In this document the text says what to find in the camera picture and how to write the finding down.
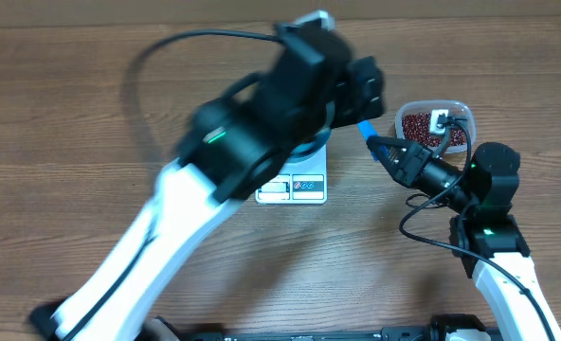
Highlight blue plastic measuring scoop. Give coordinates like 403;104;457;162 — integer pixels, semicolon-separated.
357;120;388;161

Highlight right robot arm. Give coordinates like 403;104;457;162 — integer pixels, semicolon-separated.
367;135;561;340

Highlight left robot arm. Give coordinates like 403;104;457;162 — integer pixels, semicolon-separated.
29;20;384;340

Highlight blue metal bowl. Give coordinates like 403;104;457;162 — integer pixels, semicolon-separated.
288;129;332;163

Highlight white digital kitchen scale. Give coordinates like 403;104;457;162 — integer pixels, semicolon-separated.
254;145;328;205

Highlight red adzuki beans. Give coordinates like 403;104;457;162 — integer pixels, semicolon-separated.
401;112;466;148

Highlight clear plastic food container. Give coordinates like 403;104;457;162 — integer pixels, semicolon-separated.
395;99;477;153

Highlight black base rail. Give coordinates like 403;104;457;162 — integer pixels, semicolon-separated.
142;314;504;341

